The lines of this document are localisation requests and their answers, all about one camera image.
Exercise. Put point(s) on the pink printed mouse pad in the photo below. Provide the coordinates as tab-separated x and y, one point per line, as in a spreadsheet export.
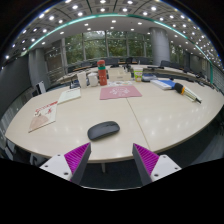
120	92

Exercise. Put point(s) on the black computer mouse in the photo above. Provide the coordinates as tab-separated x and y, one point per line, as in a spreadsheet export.
103	130

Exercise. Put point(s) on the long curved conference desk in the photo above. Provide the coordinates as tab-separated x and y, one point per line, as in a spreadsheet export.
166	70

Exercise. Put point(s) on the group of dark office chairs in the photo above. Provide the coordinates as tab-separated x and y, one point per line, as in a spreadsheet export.
113	61

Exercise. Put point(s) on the green white paper drink cup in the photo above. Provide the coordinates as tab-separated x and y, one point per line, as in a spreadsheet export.
138	75

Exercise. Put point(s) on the black handheld microphone orange band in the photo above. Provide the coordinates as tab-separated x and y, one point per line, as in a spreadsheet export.
180	88

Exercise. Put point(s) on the white floor appliance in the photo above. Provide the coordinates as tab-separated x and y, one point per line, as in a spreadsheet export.
40	87

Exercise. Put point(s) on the blue white book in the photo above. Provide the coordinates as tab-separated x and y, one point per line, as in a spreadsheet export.
162	84

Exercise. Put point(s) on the white printed document sheet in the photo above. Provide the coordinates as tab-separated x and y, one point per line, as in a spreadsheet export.
69	95

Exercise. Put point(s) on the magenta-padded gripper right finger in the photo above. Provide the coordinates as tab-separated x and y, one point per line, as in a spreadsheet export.
163	166

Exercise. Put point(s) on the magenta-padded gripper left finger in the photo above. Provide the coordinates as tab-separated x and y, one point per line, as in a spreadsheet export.
56	165

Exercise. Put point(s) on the white lidded ceramic mug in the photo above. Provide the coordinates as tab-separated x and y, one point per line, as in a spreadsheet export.
93	80

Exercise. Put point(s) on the red thermos bottle green band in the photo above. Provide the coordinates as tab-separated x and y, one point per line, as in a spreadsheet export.
102	73

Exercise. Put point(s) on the white printed leaflet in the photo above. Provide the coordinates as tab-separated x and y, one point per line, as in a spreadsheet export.
193	94

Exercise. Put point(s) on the group of round ceiling lights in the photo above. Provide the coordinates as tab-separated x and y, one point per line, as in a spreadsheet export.
80	14

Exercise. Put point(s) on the white colourful sticker sheet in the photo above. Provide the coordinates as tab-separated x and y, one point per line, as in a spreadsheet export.
120	83

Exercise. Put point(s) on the stack of white paper cups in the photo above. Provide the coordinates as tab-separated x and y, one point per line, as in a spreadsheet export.
82	80

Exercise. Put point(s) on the cream desk organizer box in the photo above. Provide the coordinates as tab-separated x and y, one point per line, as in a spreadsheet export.
118	74

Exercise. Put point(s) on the red white magazine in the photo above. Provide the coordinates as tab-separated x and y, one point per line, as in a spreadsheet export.
44	116

